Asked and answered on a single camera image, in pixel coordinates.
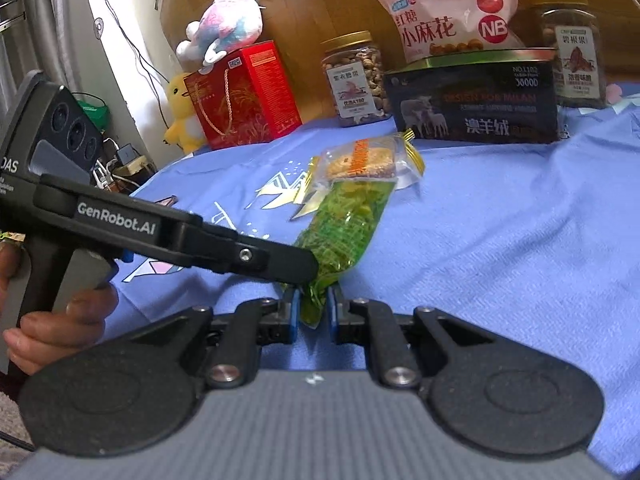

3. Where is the pink white plush toy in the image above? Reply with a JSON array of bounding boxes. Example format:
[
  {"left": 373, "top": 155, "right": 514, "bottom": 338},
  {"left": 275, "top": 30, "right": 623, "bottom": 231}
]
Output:
[{"left": 175, "top": 0, "right": 264, "bottom": 67}]

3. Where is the red gift box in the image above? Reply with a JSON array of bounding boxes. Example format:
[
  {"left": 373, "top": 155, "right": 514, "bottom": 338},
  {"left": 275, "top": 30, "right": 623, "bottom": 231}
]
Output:
[{"left": 183, "top": 40, "right": 302, "bottom": 151}]

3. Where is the yellow duck plush toy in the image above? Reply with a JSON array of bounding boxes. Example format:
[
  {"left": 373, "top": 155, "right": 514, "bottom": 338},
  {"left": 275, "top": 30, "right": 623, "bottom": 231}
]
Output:
[{"left": 162, "top": 72, "right": 207, "bottom": 155}]

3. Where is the wooden board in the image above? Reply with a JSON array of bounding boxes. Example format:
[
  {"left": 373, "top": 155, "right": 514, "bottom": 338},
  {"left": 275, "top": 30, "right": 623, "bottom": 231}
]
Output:
[{"left": 160, "top": 0, "right": 516, "bottom": 126}]

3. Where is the brown padded headboard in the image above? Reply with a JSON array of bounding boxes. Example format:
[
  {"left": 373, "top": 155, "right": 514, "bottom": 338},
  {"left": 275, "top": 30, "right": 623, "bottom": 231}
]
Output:
[{"left": 512, "top": 0, "right": 640, "bottom": 96}]

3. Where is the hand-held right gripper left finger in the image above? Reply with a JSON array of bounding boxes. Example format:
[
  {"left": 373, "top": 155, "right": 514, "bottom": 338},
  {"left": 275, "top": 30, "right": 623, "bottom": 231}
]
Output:
[{"left": 107, "top": 285, "right": 302, "bottom": 389}]

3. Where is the beige power strip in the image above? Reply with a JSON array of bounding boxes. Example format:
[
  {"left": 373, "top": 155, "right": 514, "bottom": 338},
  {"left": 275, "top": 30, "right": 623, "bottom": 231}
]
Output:
[{"left": 95, "top": 144, "right": 155, "bottom": 193}]

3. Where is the dark green-lidded box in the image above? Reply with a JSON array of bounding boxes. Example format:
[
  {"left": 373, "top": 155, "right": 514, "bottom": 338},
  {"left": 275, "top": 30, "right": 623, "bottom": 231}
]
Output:
[{"left": 383, "top": 47, "right": 560, "bottom": 145}]

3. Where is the yellow-edged cake packet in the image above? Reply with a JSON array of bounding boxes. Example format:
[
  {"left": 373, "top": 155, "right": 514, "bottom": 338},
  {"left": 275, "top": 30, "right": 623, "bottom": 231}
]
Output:
[{"left": 320, "top": 129, "right": 426, "bottom": 192}]

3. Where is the green plastic container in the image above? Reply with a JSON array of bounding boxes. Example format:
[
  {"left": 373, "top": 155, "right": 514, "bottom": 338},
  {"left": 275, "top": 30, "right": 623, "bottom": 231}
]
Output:
[{"left": 72, "top": 92, "right": 111, "bottom": 133}]

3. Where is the grey curtain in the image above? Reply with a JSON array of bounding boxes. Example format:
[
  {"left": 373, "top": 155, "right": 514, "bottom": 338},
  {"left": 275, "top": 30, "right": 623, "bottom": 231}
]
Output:
[{"left": 0, "top": 0, "right": 108, "bottom": 111}]

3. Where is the cashew jar with gold lid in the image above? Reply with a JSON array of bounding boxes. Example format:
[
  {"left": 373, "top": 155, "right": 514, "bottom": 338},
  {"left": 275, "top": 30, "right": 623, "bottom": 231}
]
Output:
[{"left": 320, "top": 31, "right": 392, "bottom": 128}]

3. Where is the pink snack bag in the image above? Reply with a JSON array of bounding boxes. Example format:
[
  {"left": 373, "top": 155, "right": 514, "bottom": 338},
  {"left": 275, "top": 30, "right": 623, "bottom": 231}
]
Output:
[{"left": 372, "top": 0, "right": 526, "bottom": 65}]

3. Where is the green snack packet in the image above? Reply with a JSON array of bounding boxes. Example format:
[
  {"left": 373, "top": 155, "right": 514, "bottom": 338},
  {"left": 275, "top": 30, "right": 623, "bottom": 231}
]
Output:
[{"left": 292, "top": 179, "right": 392, "bottom": 328}]

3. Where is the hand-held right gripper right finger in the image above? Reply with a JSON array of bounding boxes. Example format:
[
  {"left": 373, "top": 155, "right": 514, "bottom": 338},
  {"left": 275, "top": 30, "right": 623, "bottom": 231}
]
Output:
[{"left": 326, "top": 284, "right": 501, "bottom": 389}]

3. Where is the pecan jar with gold lid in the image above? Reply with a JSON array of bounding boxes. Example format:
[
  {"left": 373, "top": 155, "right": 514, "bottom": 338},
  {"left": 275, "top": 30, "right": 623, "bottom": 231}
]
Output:
[{"left": 530, "top": 0, "right": 607, "bottom": 110}]

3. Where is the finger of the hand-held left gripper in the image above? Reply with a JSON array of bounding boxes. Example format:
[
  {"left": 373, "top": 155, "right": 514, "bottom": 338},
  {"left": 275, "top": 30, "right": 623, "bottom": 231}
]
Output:
[{"left": 177, "top": 220, "right": 320, "bottom": 283}]

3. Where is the person's left hand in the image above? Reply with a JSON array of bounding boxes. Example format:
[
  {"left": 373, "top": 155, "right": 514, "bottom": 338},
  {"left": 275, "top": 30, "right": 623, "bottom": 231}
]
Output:
[{"left": 0, "top": 240, "right": 120, "bottom": 377}]

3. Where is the blue printed bed sheet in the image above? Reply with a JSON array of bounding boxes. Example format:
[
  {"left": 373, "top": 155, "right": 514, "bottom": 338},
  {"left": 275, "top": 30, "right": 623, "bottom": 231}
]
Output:
[{"left": 107, "top": 95, "right": 640, "bottom": 476}]

